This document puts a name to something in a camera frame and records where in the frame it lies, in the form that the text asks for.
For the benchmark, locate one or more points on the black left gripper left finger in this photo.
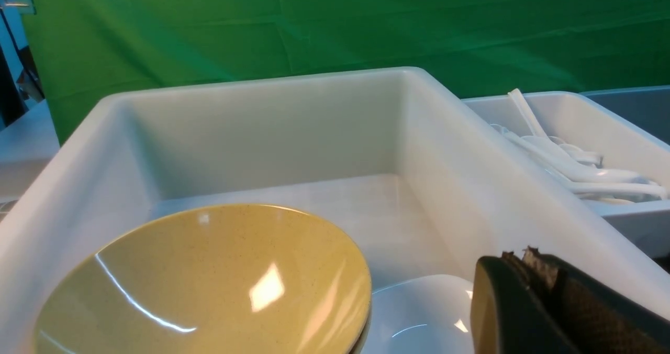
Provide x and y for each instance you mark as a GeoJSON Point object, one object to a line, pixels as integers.
{"type": "Point", "coordinates": [508, 313]}

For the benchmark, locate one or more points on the yellow noodle bowl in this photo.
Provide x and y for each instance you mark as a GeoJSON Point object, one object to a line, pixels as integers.
{"type": "Point", "coordinates": [236, 278]}

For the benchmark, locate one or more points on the blue-grey chopstick bin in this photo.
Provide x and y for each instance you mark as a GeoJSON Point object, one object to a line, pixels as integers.
{"type": "Point", "coordinates": [646, 107]}

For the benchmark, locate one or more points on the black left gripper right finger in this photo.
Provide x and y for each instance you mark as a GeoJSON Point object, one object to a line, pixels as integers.
{"type": "Point", "coordinates": [591, 316]}

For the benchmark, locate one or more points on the large white plastic tub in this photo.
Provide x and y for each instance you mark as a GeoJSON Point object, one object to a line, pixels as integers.
{"type": "Point", "coordinates": [420, 182]}

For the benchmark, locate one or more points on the white spoon bin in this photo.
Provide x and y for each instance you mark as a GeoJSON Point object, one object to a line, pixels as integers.
{"type": "Point", "coordinates": [588, 125]}

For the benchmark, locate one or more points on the pile of white spoons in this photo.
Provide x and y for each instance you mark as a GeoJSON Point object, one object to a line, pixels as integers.
{"type": "Point", "coordinates": [581, 172]}

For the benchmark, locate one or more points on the white square dish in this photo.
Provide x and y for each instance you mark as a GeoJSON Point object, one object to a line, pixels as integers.
{"type": "Point", "coordinates": [430, 314]}

